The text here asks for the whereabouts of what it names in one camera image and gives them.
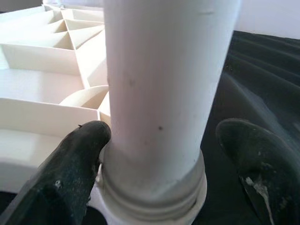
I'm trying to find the cream plastic table top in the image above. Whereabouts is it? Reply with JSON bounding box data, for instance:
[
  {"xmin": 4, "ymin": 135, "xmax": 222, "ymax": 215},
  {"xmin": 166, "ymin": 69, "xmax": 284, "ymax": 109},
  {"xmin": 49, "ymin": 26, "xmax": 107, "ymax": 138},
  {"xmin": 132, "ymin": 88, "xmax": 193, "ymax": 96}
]
[{"xmin": 0, "ymin": 0, "xmax": 208, "ymax": 225}]

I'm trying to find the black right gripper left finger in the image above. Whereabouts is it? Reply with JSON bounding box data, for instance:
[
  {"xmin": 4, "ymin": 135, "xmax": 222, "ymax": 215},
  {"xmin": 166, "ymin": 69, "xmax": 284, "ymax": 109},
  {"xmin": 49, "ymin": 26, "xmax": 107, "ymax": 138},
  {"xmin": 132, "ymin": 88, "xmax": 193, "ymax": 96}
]
[{"xmin": 0, "ymin": 120, "xmax": 112, "ymax": 225}]

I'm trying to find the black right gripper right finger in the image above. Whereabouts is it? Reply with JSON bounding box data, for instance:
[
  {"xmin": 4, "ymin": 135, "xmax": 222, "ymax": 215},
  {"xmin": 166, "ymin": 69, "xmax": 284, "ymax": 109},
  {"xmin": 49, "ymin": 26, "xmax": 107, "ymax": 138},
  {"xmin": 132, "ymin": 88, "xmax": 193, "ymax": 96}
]
[{"xmin": 215, "ymin": 118, "xmax": 300, "ymax": 225}]

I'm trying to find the black table cloth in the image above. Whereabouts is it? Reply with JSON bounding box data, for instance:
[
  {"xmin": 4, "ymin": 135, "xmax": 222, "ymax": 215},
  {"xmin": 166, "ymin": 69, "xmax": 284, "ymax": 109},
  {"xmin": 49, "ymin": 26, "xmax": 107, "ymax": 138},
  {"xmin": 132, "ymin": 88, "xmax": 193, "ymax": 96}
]
[{"xmin": 0, "ymin": 30, "xmax": 300, "ymax": 225}]

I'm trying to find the white plastic table leg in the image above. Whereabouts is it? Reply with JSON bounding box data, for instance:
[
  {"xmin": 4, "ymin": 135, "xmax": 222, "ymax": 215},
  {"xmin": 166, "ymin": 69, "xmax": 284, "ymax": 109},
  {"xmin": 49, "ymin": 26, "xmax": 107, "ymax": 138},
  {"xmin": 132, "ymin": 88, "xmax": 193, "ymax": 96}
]
[{"xmin": 102, "ymin": 0, "xmax": 242, "ymax": 222}]

